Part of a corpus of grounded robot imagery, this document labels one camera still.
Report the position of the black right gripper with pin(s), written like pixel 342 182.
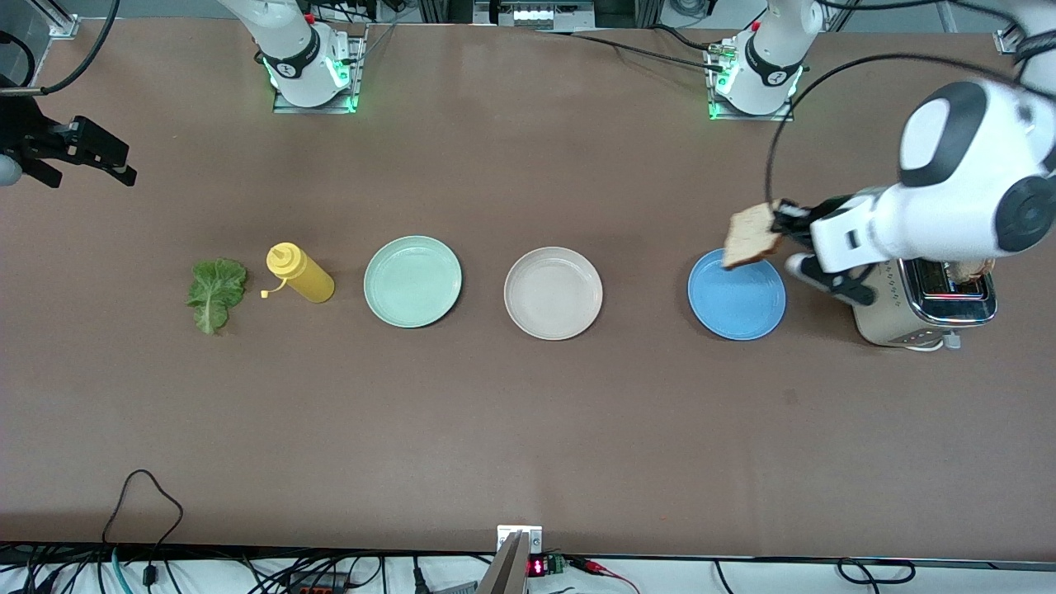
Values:
pixel 31 134

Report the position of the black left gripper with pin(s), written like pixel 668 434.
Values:
pixel 827 209

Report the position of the brown bread slice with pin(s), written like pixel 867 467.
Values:
pixel 751 239
pixel 973 268

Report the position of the green lettuce leaf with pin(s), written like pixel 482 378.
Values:
pixel 216 289

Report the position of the yellow mustard squeeze bottle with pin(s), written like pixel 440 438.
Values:
pixel 309 280

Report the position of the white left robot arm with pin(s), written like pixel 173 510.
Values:
pixel 990 148

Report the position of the blue plate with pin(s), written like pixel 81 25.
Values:
pixel 737 301

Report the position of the beige plate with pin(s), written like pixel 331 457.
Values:
pixel 553 294

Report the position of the light green plate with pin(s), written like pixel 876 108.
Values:
pixel 412 282

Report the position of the beige chrome toaster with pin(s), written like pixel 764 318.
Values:
pixel 887 322

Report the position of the grey equipment box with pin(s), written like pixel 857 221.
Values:
pixel 532 15

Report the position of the red LED display module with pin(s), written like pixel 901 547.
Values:
pixel 538 567

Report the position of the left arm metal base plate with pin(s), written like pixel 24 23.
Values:
pixel 751 118

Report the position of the aluminium frame bracket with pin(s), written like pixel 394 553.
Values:
pixel 1005 41
pixel 62 21

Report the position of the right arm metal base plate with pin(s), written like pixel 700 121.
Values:
pixel 313 110

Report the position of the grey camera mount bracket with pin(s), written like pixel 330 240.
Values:
pixel 511 569

